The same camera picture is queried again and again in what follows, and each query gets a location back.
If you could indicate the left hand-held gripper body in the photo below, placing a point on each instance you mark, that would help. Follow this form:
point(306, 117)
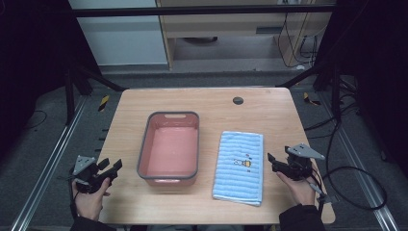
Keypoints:
point(86, 175)

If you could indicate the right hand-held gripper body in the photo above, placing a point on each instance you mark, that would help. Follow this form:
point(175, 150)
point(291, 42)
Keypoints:
point(300, 162)

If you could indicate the person's left hand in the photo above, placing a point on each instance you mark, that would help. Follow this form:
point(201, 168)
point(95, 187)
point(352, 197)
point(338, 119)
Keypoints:
point(91, 200)

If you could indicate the person's right hand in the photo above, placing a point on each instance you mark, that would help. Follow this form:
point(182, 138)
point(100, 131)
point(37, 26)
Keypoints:
point(298, 190)

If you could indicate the blue striped towel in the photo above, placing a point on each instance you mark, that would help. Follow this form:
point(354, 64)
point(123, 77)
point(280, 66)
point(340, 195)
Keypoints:
point(239, 168)

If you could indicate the pink plastic basin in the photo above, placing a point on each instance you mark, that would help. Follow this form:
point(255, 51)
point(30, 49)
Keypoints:
point(169, 147)

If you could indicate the black metal stand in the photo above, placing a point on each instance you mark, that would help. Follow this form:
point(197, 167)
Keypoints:
point(77, 86)
point(327, 83)

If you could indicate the wooden desk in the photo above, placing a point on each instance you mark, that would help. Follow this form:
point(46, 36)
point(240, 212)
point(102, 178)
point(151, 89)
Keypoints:
point(224, 38)

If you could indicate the white cabinet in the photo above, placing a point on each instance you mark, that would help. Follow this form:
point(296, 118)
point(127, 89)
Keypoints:
point(122, 35)

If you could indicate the black crossbar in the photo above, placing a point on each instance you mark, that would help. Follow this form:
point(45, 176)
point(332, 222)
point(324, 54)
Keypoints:
point(202, 10)

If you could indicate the aluminium rail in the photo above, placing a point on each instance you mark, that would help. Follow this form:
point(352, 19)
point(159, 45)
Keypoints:
point(359, 160)
point(48, 163)

